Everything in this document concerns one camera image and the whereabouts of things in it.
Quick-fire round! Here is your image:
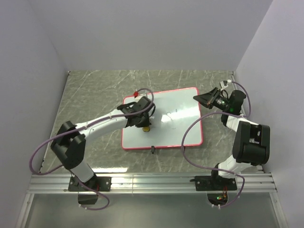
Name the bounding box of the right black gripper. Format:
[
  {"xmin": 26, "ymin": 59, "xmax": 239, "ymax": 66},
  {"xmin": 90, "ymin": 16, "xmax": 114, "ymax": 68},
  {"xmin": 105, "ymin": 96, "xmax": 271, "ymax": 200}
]
[{"xmin": 193, "ymin": 87, "xmax": 230, "ymax": 111}]

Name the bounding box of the yellow bone-shaped eraser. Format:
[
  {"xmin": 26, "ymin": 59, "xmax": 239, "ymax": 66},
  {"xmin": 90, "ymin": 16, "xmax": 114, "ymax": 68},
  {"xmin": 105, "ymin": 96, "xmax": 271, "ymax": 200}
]
[{"xmin": 142, "ymin": 126, "xmax": 150, "ymax": 132}]

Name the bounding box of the pink framed whiteboard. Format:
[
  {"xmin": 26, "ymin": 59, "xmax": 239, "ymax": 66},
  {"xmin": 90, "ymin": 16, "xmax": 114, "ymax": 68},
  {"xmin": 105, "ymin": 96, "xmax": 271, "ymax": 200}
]
[{"xmin": 122, "ymin": 87, "xmax": 201, "ymax": 150}]

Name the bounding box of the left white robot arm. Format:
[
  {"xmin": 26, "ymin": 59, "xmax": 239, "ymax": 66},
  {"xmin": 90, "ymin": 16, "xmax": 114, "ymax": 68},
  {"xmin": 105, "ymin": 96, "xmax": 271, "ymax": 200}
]
[{"xmin": 50, "ymin": 96, "xmax": 156, "ymax": 191}]

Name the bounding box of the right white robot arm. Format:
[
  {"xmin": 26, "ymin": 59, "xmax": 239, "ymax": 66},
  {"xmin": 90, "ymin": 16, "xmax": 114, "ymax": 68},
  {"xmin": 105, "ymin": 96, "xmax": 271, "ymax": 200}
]
[{"xmin": 193, "ymin": 87, "xmax": 270, "ymax": 190}]

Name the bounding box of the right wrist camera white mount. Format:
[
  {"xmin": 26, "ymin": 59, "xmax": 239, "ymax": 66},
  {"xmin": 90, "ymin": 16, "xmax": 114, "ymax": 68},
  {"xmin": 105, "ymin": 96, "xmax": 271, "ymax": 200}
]
[{"xmin": 219, "ymin": 79, "xmax": 232, "ymax": 91}]

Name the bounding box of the left wrist camera red cap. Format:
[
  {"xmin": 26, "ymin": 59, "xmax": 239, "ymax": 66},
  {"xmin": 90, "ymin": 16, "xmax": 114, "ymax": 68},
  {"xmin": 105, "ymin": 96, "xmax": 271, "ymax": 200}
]
[{"xmin": 133, "ymin": 91, "xmax": 146, "ymax": 98}]

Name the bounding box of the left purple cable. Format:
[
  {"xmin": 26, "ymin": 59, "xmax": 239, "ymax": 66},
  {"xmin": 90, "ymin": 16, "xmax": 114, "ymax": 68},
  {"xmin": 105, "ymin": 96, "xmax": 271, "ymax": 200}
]
[{"xmin": 28, "ymin": 88, "xmax": 155, "ymax": 212}]

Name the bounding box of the aluminium mounting rail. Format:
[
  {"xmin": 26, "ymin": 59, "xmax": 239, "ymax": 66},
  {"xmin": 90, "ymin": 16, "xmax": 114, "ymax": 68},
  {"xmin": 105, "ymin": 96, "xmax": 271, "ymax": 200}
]
[{"xmin": 27, "ymin": 173, "xmax": 277, "ymax": 194}]

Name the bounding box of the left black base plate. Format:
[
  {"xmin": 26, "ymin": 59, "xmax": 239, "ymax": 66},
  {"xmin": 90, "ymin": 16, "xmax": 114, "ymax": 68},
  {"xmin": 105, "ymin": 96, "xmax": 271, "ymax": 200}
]
[{"xmin": 68, "ymin": 176, "xmax": 112, "ymax": 192}]

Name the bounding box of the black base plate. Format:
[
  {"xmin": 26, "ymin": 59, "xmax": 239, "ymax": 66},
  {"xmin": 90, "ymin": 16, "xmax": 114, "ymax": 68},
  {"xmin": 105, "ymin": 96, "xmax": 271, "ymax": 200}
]
[
  {"xmin": 68, "ymin": 176, "xmax": 112, "ymax": 192},
  {"xmin": 190, "ymin": 176, "xmax": 237, "ymax": 191}
]

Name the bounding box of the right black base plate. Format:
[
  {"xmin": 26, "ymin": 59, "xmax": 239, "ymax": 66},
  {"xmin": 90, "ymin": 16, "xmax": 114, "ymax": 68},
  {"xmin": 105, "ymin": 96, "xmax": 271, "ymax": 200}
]
[{"xmin": 190, "ymin": 176, "xmax": 237, "ymax": 191}]

